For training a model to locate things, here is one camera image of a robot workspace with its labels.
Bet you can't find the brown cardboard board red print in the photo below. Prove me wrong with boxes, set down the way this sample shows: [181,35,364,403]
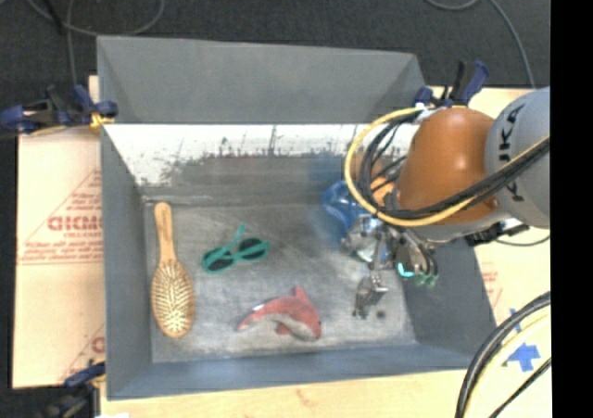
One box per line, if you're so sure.
[11,75,551,390]

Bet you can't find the grey metal bin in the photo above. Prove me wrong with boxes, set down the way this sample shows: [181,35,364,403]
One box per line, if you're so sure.
[95,35,499,401]

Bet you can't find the red toy dolphin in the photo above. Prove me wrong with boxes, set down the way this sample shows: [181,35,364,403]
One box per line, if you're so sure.
[235,285,323,343]

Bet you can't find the green sunglasses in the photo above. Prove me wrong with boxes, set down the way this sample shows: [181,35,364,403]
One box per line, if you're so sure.
[200,222,271,274]

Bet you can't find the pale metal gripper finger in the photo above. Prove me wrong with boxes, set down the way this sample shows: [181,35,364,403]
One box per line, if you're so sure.
[368,272,390,306]
[352,280,372,320]

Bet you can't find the wooden hairbrush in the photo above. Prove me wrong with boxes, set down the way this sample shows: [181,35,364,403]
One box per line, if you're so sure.
[150,201,196,339]

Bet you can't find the blue clear plastic object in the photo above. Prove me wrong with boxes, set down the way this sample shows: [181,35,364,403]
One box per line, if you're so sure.
[321,181,372,242]

